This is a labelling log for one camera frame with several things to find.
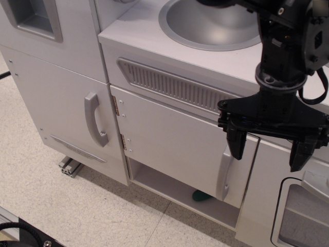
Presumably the grey vent grille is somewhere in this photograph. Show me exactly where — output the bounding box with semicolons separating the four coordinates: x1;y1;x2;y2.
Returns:
117;58;239;113

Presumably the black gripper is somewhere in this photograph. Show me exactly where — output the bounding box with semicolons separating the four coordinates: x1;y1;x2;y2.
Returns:
218;90;328;172

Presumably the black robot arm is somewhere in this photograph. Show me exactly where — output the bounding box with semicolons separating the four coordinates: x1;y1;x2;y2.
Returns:
203;1;328;172

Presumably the grey fridge door handle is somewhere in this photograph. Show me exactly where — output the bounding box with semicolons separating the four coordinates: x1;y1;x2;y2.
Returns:
84;92;108;147

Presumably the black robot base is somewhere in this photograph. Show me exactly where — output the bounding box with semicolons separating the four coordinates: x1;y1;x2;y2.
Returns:
1;218;65;246

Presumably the silver fridge emblem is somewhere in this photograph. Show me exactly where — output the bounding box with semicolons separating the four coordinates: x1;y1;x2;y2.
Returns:
51;135;107;163

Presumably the aluminium extrusion bar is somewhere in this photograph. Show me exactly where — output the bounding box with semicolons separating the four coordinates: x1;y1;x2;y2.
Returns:
59;156;84;178

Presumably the grey recessed dispenser panel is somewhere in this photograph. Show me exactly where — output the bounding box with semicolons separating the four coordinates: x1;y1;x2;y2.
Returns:
1;0;63;43

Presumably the white cabinet door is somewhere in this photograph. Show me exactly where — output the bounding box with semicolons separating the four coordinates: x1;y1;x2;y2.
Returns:
111;86;259;208

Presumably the green object on shelf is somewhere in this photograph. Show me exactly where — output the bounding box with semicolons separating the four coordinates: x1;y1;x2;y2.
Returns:
192;190;212;202

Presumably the grey oven door handle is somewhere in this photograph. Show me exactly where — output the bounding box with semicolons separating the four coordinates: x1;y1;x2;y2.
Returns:
301;171;328;201

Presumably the white fridge lower door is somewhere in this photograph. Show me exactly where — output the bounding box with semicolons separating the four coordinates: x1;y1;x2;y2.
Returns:
1;46;130;185

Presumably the silver sink bowl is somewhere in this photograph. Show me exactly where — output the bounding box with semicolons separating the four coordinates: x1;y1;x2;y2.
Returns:
158;1;261;51

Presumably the white toy kitchen unit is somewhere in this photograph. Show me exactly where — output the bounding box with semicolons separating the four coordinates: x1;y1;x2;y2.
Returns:
1;1;328;246

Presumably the white oven door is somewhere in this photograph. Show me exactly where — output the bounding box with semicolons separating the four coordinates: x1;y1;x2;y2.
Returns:
271;178;328;246

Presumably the grey cabinet door handle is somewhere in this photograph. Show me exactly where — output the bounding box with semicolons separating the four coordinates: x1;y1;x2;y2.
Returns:
216;146;234;201

